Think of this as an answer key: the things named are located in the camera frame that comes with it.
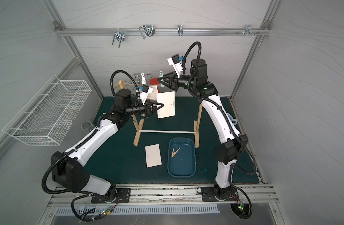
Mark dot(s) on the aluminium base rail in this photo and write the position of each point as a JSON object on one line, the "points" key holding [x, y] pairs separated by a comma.
{"points": [[160, 194]]}

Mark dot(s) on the metal stand with hooks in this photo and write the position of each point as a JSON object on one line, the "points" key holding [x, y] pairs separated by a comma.
{"points": [[138, 80]]}

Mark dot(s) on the small metal bracket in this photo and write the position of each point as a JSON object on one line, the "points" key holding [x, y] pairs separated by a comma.
{"points": [[180, 30]]}

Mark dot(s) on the white clothespin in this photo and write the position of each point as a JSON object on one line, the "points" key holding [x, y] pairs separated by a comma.
{"points": [[143, 79]]}

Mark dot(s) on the left metal clamp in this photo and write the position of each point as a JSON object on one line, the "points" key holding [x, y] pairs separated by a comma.
{"points": [[118, 37]]}

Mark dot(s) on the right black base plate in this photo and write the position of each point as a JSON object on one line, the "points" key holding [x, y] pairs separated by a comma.
{"points": [[208, 194]]}

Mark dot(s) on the green table mat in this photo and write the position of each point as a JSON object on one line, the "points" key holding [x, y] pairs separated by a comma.
{"points": [[120, 162]]}

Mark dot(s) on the middle metal clamp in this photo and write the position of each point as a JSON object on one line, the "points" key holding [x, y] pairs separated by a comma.
{"points": [[147, 31]]}

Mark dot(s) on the yellow wooden clothespin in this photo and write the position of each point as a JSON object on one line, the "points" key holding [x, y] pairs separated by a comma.
{"points": [[174, 152]]}

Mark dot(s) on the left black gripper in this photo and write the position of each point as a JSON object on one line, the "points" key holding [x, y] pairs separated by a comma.
{"points": [[147, 109]]}

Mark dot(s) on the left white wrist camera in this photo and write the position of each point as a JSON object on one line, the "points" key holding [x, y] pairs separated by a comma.
{"points": [[144, 92]]}

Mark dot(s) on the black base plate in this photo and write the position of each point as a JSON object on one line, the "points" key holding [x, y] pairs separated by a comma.
{"points": [[122, 195], [208, 194]]}

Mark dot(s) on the right metal bracket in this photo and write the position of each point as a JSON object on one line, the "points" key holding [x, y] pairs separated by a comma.
{"points": [[248, 32]]}

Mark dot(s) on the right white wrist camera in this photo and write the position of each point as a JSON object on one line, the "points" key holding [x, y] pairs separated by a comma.
{"points": [[176, 62]]}

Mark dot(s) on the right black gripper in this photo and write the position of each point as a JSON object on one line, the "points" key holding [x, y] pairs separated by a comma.
{"points": [[173, 82]]}

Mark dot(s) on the clear glass cup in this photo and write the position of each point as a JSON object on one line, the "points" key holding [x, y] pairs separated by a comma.
{"points": [[87, 126]]}

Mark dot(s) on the white postcard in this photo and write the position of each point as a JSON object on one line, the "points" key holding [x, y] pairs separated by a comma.
{"points": [[153, 155], [152, 97], [168, 101]]}

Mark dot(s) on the red round disc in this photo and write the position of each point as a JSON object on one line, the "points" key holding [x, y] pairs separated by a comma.
{"points": [[154, 83]]}

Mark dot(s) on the green clothespin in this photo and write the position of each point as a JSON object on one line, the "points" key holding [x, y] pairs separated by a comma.
{"points": [[160, 75]]}

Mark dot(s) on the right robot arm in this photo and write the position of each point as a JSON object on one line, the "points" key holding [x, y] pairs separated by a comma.
{"points": [[190, 73]]}

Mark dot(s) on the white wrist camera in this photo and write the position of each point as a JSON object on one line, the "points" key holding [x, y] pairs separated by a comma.
{"points": [[176, 62], [144, 92]]}

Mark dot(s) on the blue plastic tray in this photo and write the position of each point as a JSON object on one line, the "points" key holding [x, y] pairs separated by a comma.
{"points": [[183, 165]]}

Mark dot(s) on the aluminium cross bar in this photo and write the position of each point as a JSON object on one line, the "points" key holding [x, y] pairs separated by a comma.
{"points": [[162, 32]]}

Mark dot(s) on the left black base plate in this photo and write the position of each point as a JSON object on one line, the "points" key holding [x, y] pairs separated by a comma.
{"points": [[122, 195]]}

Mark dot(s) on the white wire basket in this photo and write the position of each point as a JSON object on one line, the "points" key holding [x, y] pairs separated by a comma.
{"points": [[46, 118]]}

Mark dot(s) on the metal clamp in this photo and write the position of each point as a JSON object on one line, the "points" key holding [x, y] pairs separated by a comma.
{"points": [[147, 31], [118, 37]]}

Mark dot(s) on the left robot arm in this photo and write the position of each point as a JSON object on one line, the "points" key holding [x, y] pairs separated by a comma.
{"points": [[67, 172]]}

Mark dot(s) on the wooden drying rack frame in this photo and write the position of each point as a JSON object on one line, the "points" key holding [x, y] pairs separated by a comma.
{"points": [[140, 130]]}

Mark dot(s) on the light blue mug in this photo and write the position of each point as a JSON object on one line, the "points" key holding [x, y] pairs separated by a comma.
{"points": [[233, 120]]}

